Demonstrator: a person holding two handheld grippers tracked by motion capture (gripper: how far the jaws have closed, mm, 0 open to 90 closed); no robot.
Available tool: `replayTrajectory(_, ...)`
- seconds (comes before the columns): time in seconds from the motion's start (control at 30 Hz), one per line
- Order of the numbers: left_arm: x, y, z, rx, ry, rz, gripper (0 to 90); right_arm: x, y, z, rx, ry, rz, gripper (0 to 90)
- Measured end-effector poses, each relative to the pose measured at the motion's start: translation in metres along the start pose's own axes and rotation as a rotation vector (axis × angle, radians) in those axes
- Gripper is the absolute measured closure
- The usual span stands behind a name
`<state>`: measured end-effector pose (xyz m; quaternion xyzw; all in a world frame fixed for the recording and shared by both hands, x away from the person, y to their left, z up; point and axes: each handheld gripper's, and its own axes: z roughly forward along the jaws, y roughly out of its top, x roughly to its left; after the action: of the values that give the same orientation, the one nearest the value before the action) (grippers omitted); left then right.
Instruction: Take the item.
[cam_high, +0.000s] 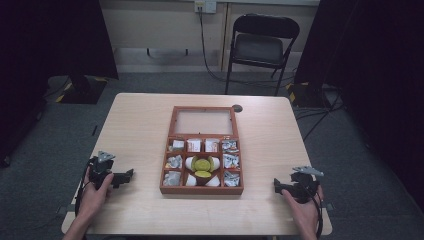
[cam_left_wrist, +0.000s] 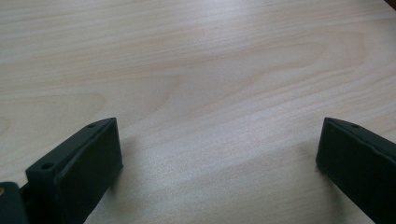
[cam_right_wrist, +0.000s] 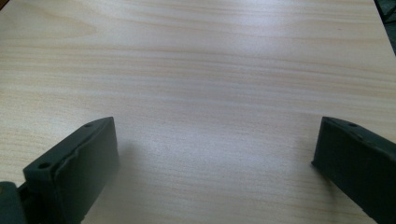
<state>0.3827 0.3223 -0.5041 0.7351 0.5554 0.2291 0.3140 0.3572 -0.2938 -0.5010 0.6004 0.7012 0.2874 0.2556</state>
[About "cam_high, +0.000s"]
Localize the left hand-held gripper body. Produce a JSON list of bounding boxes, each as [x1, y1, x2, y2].
[[87, 150, 119, 191]]

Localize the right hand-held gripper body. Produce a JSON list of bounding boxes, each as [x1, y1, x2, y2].
[[289, 165, 325, 205]]

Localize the person's right hand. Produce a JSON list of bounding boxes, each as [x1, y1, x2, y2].
[[281, 185, 325, 235]]

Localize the person's left hand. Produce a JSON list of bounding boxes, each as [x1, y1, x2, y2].
[[77, 167, 115, 223]]

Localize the silver foil packet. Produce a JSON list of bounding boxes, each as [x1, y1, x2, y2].
[[162, 170, 182, 187], [165, 154, 184, 169]]

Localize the silver blue packet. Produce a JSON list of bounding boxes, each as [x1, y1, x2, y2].
[[221, 139, 240, 154], [222, 153, 241, 170], [223, 170, 241, 188]]

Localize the white grey packet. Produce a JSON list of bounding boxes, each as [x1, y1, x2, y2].
[[168, 139, 185, 153]]

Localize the brown wooden compartment box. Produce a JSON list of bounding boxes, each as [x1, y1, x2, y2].
[[159, 105, 245, 196]]

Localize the white orange packet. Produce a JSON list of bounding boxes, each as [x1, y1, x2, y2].
[[204, 138, 220, 153], [186, 138, 202, 153]]

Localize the black stand base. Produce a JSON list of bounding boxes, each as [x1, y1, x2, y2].
[[285, 81, 332, 109], [59, 74, 108, 105]]

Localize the dark curtain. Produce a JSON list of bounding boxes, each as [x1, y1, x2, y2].
[[294, 0, 424, 214], [0, 0, 120, 168]]

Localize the black folding chair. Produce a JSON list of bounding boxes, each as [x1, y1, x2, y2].
[[224, 13, 301, 97]]

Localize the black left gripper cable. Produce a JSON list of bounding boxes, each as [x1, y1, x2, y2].
[[74, 157, 98, 217]]

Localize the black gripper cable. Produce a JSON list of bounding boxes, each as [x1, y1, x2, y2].
[[308, 188, 325, 240], [74, 157, 98, 217]]

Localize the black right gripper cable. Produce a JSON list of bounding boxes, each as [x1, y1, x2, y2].
[[308, 188, 325, 240]]

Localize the black floor cables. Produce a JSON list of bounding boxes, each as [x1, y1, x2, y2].
[[293, 84, 346, 142]]

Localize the white wall socket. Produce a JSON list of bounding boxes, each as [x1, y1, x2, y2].
[[194, 0, 218, 15]]

